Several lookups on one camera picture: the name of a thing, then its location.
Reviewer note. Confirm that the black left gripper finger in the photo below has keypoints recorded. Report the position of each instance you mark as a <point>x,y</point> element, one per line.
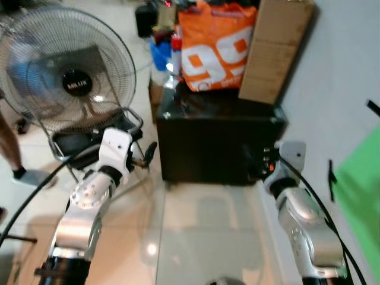
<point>141,164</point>
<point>152,149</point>

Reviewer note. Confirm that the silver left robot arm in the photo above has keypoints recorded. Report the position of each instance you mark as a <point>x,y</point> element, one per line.
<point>80,222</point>

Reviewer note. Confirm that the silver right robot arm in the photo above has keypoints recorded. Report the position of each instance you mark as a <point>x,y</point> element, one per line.
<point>306,228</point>

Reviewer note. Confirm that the large black case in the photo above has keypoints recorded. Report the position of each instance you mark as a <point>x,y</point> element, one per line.
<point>208,139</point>

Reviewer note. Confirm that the short black tape strip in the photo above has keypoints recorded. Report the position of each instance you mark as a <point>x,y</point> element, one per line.
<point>332,178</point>

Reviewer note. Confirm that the blue plastic bag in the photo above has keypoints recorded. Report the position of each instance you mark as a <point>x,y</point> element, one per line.
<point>160,53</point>

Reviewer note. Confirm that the green sheet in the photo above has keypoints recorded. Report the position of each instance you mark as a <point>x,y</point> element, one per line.
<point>362,202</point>

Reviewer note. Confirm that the brown cardboard box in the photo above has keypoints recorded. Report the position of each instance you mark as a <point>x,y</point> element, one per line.
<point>276,50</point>

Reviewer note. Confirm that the grey standing electric fan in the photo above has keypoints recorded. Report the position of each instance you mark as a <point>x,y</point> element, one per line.
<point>65,71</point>

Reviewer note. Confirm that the orange shopping bag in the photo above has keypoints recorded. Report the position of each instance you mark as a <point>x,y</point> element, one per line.
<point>217,50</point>

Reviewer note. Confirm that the long black tape strip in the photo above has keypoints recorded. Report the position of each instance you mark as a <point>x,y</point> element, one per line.
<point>373,107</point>

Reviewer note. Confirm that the person's leg with shoe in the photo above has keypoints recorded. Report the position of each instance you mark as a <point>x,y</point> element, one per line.
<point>12,148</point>

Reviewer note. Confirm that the black bag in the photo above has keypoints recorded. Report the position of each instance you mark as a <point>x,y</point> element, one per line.
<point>145,19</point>

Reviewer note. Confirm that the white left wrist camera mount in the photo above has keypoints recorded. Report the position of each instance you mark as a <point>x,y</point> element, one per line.
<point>114,148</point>

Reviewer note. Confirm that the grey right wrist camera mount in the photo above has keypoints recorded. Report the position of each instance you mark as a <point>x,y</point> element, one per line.
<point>292,155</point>

